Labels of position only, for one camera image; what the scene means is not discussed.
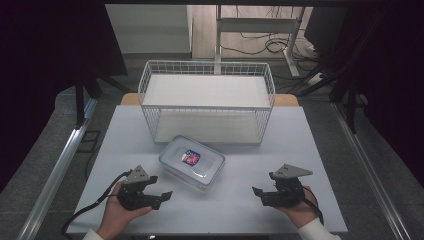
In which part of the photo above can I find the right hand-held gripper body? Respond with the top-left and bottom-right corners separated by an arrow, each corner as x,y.
270,163 -> 314,208

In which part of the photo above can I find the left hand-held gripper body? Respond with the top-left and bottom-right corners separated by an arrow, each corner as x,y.
116,164 -> 155,212

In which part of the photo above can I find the clear plastic food container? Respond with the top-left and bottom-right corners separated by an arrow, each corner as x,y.
158,134 -> 226,193

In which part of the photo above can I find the white wire basket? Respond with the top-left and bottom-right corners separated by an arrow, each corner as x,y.
137,59 -> 277,146

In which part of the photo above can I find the person's right hand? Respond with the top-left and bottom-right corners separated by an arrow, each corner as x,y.
275,186 -> 320,230

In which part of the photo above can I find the person's left hand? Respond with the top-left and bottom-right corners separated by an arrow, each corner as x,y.
96,181 -> 153,240

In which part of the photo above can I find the person's right white sleeve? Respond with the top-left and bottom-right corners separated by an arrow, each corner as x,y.
297,217 -> 342,240

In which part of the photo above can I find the person's white sleeve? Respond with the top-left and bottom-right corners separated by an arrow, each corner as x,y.
82,229 -> 105,240
297,217 -> 342,240

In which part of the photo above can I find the person's left white sleeve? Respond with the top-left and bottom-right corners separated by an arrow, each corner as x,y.
82,229 -> 105,240

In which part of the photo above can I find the wooden table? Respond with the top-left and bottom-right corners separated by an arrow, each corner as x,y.
119,92 -> 300,108

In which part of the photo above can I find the black stand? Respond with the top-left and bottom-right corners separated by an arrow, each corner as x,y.
73,64 -> 132,130
328,74 -> 369,135

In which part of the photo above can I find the white power strip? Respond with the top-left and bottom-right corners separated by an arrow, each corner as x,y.
307,72 -> 326,86

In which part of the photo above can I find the dark curtain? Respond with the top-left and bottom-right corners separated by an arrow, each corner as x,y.
333,4 -> 424,188
0,0 -> 129,194

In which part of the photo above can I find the white cabinet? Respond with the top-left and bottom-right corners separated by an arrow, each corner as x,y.
104,3 -> 194,55

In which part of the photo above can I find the dark computer case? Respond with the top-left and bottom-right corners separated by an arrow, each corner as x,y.
303,5 -> 349,54

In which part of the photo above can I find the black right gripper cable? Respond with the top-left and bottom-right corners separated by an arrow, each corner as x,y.
301,185 -> 325,226

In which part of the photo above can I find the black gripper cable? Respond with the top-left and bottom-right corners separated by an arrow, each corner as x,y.
301,185 -> 325,226
61,169 -> 134,238

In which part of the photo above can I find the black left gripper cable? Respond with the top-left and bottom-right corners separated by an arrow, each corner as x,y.
61,169 -> 134,238

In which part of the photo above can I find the aluminium rail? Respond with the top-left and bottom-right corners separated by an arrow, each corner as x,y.
15,97 -> 99,240
330,100 -> 413,240

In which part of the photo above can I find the tangle of black floor cables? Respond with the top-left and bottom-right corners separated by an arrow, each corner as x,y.
220,5 -> 331,95

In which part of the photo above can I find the white metal desk frame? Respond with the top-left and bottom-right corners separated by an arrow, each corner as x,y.
214,4 -> 307,78

